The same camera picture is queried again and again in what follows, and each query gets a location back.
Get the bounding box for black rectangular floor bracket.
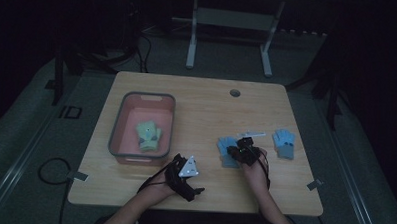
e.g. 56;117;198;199
58;104;84;120

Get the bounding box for person's right hand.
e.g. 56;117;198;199
239;147;273;197

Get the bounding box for pink basin with grey rim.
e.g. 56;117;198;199
107;90;177;168

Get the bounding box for hand-held gripper cable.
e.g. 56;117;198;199
136;158;178;196
255;149;307;224

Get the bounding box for black looped floor cable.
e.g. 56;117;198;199
35;156;75;224

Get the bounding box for black metal stand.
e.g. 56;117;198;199
50;0;142;110
283;26;346;132

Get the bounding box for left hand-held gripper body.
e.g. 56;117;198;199
163;153;201;203

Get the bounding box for white desk frame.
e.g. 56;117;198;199
169;0;287;79

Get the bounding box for right hand-held gripper cable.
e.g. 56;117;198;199
255;149;307;224

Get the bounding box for black background floor cables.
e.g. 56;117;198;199
134;31;154;74

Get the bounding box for blue glove with grey cuff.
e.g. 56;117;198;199
271;128;297;160
216;136;243;170

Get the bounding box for green glove with grey patches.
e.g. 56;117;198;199
134;120;163;154

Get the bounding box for left hand-held gripper cable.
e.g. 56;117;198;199
136;158;178;196

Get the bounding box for grey tape tag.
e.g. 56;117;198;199
66;170;89;183
306;178;325;192

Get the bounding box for person's left hand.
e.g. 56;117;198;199
145;174;179;203

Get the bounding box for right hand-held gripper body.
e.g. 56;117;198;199
234;129;267;168

